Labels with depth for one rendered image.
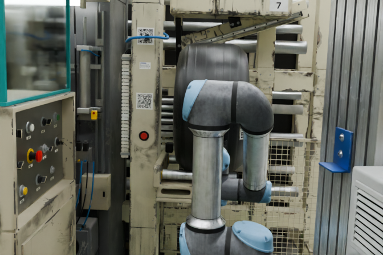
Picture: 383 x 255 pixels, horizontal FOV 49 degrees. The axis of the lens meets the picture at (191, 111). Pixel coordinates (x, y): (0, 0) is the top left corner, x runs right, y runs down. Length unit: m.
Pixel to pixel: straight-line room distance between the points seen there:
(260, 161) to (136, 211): 0.91
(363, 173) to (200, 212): 0.53
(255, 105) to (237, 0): 1.11
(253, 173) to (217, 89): 0.33
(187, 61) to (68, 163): 0.66
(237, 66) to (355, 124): 0.89
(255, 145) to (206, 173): 0.17
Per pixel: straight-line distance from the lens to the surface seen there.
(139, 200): 2.03
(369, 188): 0.81
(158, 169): 1.85
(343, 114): 1.00
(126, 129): 1.97
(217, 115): 1.13
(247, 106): 1.12
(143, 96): 1.92
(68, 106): 1.80
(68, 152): 1.83
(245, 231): 1.23
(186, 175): 1.89
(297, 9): 2.34
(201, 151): 1.16
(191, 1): 2.17
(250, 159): 1.28
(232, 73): 1.73
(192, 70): 1.73
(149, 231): 2.08
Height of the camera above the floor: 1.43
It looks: 7 degrees down
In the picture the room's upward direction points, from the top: 2 degrees clockwise
